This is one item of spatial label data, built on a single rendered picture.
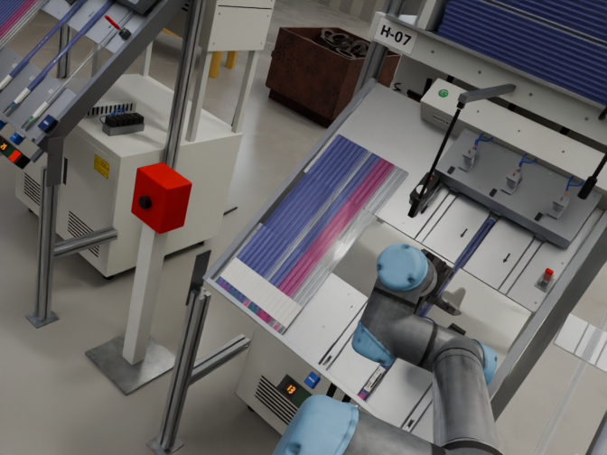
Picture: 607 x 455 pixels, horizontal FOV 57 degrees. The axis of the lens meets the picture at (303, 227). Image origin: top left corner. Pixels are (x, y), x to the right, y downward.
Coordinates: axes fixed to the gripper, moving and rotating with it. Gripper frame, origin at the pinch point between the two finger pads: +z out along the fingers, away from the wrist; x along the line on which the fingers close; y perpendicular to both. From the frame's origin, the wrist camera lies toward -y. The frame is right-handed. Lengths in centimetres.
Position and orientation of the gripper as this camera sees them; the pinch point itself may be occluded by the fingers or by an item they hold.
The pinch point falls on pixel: (427, 296)
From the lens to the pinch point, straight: 122.0
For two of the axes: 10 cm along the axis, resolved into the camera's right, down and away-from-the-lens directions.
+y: 5.4, -8.4, -0.3
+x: -7.5, -5.1, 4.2
